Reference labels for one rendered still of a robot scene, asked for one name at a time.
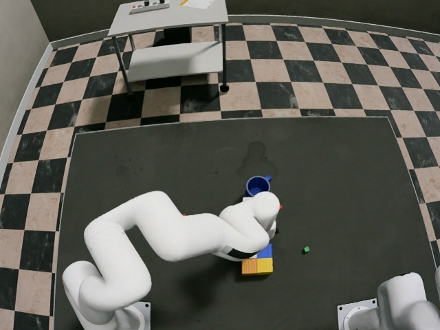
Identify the blue cube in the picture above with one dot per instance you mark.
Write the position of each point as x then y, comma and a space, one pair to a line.
266, 253

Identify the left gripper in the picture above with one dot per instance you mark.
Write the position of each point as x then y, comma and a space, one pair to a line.
273, 231

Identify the yellow cube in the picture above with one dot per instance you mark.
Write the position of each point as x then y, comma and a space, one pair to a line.
264, 266

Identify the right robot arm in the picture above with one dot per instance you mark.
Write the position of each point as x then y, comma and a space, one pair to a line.
402, 306

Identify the blue mug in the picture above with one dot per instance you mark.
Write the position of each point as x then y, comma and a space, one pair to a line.
257, 185

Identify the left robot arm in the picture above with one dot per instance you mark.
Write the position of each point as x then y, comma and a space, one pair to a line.
240, 232

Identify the orange cube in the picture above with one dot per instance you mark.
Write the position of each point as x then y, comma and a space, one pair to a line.
249, 267

